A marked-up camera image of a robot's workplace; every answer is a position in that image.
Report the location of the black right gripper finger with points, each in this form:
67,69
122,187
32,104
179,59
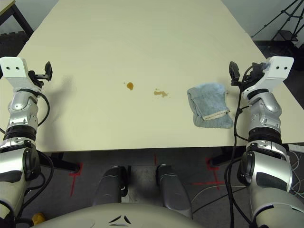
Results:
234,70

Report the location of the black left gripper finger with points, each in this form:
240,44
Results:
49,69

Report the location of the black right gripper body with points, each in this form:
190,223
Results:
256,72

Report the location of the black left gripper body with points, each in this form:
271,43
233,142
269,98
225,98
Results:
36,77

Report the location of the light blue terry rag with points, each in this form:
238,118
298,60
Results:
209,104

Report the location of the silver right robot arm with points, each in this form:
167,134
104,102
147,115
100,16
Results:
266,111

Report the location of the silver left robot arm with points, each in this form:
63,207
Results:
21,111

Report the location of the black foam floor mat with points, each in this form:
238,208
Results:
12,42

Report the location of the side table with black leg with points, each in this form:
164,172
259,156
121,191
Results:
22,20

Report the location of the brown liquid spill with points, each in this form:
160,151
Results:
130,86
161,93

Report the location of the white power strip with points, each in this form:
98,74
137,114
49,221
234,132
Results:
297,147

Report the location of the black table foot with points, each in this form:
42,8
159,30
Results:
219,159
64,164

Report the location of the silver left robot leg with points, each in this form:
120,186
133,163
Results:
110,187

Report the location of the silver robot leg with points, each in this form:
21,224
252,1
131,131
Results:
110,187
172,190

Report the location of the silver right robot leg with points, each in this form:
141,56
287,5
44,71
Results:
172,190

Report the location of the small yellow object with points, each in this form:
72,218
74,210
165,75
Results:
38,218

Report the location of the grey robot torso shell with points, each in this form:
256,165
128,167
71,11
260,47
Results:
107,216

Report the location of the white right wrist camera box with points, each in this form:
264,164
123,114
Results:
278,69

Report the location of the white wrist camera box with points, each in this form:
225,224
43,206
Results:
278,69
13,69

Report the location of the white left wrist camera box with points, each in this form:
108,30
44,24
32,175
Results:
13,69

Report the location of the black square metal frame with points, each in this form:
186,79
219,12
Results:
286,35

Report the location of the black camera tripod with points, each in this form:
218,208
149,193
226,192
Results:
297,14

